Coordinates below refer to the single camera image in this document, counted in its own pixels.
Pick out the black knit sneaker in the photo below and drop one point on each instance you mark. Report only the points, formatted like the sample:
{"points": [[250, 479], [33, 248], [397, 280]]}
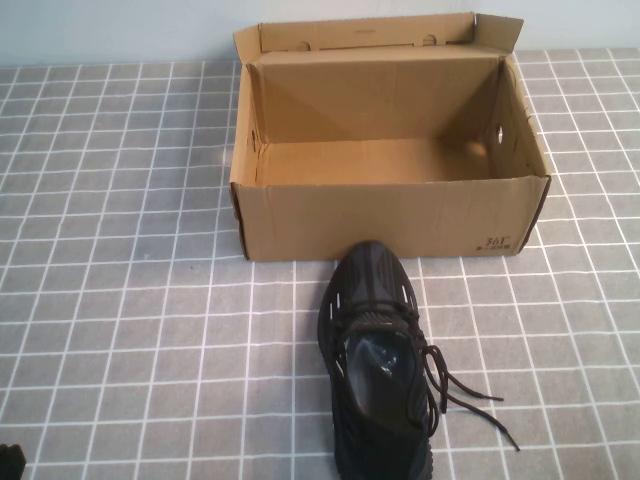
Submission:
{"points": [[370, 280]]}

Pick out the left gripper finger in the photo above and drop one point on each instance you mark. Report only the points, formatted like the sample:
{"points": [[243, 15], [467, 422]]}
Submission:
{"points": [[2, 462], [15, 462]]}

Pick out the grey white grid tablecloth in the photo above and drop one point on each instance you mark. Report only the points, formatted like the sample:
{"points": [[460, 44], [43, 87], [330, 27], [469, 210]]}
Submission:
{"points": [[150, 350]]}

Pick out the brown cardboard shoe box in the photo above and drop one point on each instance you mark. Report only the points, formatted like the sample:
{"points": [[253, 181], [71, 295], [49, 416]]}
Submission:
{"points": [[300, 225]]}

